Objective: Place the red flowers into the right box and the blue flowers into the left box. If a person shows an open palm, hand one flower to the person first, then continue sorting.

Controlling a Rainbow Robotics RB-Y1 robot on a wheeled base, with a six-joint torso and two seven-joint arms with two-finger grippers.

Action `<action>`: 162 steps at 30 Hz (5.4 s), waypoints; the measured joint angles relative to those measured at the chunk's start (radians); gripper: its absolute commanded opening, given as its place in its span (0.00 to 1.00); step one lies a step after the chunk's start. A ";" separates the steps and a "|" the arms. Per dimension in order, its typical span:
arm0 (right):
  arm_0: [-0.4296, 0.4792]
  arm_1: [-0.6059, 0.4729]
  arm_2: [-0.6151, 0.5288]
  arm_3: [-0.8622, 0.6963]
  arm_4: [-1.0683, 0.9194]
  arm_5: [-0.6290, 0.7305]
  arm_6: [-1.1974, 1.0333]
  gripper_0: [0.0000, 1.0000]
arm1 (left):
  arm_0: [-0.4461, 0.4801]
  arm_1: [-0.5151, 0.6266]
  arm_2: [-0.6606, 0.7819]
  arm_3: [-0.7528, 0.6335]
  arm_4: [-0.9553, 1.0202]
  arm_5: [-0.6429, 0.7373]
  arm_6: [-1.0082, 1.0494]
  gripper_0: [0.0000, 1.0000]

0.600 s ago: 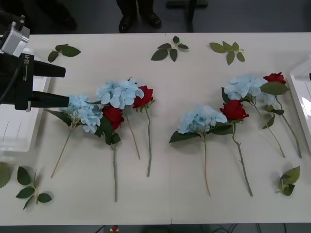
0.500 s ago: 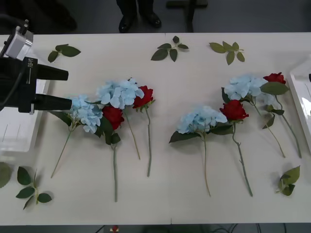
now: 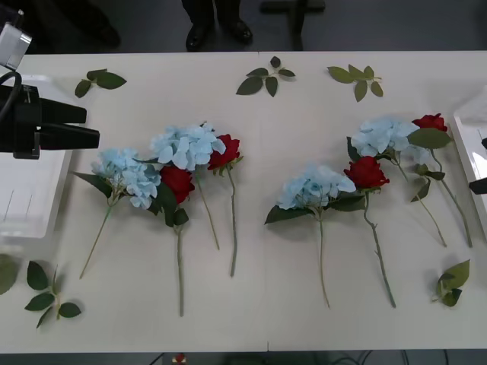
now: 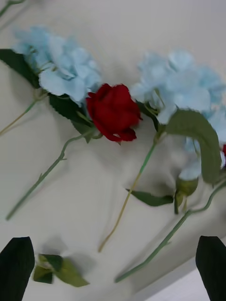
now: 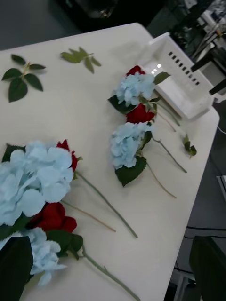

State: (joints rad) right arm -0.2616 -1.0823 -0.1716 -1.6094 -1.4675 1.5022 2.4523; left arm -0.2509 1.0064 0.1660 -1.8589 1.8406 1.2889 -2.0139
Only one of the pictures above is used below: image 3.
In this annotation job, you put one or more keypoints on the dark green three-leaf twig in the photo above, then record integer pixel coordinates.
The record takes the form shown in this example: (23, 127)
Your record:
(108, 80)

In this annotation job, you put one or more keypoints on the shallow white box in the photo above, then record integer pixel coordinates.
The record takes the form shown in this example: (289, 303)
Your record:
(473, 152)
(30, 190)

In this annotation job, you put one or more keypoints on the person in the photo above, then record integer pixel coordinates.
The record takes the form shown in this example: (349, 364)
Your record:
(198, 36)

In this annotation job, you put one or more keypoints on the small curled green leaf twig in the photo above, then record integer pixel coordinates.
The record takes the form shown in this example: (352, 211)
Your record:
(458, 274)

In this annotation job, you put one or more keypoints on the red rose with dark leaves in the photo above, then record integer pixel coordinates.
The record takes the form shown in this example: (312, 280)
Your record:
(177, 182)

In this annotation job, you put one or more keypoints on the large pale blue flower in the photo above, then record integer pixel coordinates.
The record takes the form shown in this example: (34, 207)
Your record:
(182, 144)

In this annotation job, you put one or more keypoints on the single pale green leaf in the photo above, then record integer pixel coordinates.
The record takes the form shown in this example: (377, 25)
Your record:
(7, 273)

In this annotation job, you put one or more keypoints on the red rose with large leaf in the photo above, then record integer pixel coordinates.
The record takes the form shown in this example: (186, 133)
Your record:
(430, 122)

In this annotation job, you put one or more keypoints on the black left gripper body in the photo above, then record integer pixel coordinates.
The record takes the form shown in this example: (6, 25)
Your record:
(23, 125)

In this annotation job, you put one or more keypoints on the red rose with knobbly stem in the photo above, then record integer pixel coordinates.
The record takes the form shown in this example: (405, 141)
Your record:
(367, 173)

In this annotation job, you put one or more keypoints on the red rose with bare stem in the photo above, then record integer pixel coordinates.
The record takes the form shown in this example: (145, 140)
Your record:
(224, 152)

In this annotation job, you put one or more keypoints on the olive green leaf twig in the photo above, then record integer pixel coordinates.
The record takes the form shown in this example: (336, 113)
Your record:
(340, 74)

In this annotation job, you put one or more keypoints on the dark green five-leaf twig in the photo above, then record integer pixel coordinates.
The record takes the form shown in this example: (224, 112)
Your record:
(249, 85)

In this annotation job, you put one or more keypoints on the pale blue flower, broad leaves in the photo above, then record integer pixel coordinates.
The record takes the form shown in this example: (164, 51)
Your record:
(316, 188)

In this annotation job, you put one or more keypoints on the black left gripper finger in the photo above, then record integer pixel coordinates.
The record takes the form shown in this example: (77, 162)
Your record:
(62, 114)
(68, 137)

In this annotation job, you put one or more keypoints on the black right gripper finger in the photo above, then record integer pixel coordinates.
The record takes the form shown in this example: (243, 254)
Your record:
(484, 143)
(480, 186)

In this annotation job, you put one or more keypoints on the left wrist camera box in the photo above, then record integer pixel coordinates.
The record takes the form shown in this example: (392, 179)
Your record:
(13, 45)

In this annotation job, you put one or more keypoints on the small pale blue flower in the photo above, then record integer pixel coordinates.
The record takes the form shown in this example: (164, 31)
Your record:
(125, 171)

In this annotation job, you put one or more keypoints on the dark green long-stalked leaf twig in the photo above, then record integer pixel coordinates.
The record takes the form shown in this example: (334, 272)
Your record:
(37, 277)

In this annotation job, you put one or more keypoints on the pale blue flower, thin stem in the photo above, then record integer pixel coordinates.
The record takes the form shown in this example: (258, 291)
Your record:
(384, 133)

